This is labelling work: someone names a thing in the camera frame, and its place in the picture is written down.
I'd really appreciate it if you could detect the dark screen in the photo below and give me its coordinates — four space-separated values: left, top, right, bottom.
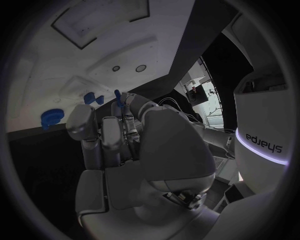
185 83 210 106

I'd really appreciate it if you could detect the white cable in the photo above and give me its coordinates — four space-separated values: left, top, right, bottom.
182 110 235 132
158 96 189 114

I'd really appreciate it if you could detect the white task board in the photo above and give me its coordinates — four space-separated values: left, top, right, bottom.
6 0 196 133

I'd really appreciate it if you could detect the blue peg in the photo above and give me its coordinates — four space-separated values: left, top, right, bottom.
113 89 125 109

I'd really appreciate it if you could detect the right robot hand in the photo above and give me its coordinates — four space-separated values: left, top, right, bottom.
65 92 222 240

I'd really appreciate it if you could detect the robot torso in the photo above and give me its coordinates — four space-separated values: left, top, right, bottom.
232 71 292 197

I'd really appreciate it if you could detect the blue gear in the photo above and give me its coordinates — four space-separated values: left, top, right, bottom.
40 108 65 131

